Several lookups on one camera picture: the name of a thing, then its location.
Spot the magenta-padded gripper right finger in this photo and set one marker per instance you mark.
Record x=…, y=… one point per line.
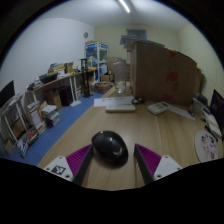
x=150, y=160

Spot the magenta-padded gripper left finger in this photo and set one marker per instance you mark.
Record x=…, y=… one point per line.
x=77, y=161

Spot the black computer mouse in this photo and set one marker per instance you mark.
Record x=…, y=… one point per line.
x=110, y=148

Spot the white paper sheet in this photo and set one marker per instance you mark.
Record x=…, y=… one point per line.
x=113, y=101
x=181, y=112

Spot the flat white rectangular device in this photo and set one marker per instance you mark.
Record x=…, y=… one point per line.
x=120, y=108

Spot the small black clip bundle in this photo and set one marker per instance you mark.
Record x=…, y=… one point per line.
x=137, y=100

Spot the tall stack of books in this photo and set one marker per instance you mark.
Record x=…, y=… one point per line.
x=36, y=116

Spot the open cardboard floor box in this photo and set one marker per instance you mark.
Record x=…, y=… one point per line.
x=102, y=87

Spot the white metal stand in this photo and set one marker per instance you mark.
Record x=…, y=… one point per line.
x=13, y=116

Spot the cluttered wooden side desk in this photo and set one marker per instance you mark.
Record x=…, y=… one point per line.
x=50, y=83

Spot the black laptop screen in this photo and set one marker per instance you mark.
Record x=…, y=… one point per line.
x=217, y=108

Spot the clear plastic jar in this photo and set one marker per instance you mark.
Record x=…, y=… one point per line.
x=120, y=78

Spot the large brown cardboard box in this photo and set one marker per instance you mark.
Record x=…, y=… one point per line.
x=160, y=73

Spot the black computer monitor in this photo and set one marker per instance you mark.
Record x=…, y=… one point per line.
x=7, y=93

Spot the blue white display cabinet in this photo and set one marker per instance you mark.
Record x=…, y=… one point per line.
x=96, y=60

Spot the ceiling tube light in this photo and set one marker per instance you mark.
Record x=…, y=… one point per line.
x=124, y=6

